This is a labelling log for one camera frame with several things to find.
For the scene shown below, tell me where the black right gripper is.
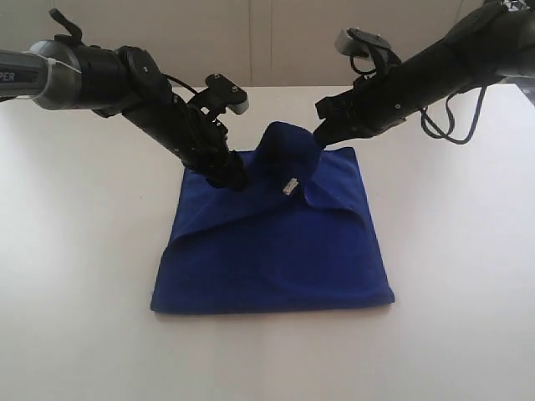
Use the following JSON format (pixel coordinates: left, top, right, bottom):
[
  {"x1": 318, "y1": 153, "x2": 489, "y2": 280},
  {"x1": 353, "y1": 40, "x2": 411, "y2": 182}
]
[{"x1": 313, "y1": 62, "x2": 451, "y2": 147}]

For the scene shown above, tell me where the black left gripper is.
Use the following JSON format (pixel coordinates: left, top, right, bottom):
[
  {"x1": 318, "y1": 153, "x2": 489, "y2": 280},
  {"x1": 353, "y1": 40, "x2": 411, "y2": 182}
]
[{"x1": 123, "y1": 94, "x2": 247, "y2": 191}]

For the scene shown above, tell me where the blue towel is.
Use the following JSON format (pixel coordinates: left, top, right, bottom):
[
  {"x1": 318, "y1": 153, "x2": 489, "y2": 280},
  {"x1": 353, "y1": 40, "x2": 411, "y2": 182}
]
[{"x1": 150, "y1": 122, "x2": 395, "y2": 315}]

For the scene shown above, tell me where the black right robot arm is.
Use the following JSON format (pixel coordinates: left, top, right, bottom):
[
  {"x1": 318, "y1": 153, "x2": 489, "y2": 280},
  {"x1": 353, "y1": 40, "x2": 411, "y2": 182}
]
[{"x1": 313, "y1": 3, "x2": 534, "y2": 147}]

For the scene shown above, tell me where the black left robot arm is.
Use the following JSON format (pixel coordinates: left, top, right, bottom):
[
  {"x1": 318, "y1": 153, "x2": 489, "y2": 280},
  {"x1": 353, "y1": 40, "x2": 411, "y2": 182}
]
[{"x1": 1, "y1": 40, "x2": 248, "y2": 190}]

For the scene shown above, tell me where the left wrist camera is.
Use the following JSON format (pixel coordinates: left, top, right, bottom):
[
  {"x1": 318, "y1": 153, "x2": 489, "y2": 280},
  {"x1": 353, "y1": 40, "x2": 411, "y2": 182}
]
[{"x1": 205, "y1": 74, "x2": 249, "y2": 115}]

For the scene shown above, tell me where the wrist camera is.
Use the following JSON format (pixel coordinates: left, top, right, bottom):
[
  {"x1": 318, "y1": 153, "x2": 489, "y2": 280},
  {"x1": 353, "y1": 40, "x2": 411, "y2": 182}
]
[
  {"x1": 205, "y1": 74, "x2": 249, "y2": 115},
  {"x1": 334, "y1": 28, "x2": 401, "y2": 65}
]

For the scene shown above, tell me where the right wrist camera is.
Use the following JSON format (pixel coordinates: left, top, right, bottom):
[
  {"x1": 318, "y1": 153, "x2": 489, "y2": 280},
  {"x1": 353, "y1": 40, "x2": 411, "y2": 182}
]
[{"x1": 334, "y1": 28, "x2": 401, "y2": 65}]

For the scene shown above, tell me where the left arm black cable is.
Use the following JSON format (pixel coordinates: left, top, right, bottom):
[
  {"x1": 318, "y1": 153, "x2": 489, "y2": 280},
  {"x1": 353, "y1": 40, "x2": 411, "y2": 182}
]
[{"x1": 165, "y1": 74, "x2": 201, "y2": 99}]

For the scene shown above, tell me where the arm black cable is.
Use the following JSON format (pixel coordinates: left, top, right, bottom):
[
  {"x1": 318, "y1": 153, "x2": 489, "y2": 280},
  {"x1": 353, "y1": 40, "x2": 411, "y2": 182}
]
[
  {"x1": 420, "y1": 83, "x2": 488, "y2": 146},
  {"x1": 165, "y1": 74, "x2": 201, "y2": 99}
]

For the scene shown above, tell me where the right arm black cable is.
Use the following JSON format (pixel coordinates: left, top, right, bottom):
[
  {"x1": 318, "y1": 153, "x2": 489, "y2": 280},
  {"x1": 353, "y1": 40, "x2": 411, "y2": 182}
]
[{"x1": 420, "y1": 83, "x2": 488, "y2": 146}]

